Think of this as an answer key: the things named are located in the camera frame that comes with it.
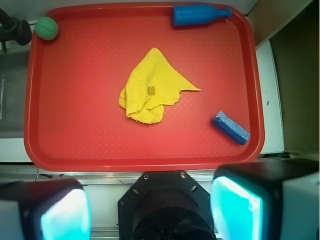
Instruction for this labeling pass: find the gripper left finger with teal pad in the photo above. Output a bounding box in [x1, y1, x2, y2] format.
[0, 179, 92, 240]

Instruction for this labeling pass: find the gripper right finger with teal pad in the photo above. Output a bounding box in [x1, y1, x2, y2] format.
[210, 158, 320, 240]

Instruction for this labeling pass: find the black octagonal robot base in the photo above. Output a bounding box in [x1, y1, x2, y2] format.
[117, 171, 217, 240]

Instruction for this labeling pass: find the red plastic tray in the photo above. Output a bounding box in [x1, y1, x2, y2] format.
[24, 2, 265, 172]

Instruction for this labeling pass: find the yellow knitted cloth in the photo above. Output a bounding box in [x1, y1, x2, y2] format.
[118, 47, 200, 125]

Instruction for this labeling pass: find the brown cardboard panel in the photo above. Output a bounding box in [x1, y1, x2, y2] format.
[247, 0, 320, 154]

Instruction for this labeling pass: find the green textured ball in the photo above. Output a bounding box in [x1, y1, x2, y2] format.
[34, 16, 59, 41]

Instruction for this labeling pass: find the dark grey toy faucet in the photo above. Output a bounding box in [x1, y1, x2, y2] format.
[0, 8, 32, 53]

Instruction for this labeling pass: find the blue plastic bottle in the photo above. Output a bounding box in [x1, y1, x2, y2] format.
[172, 5, 232, 27]

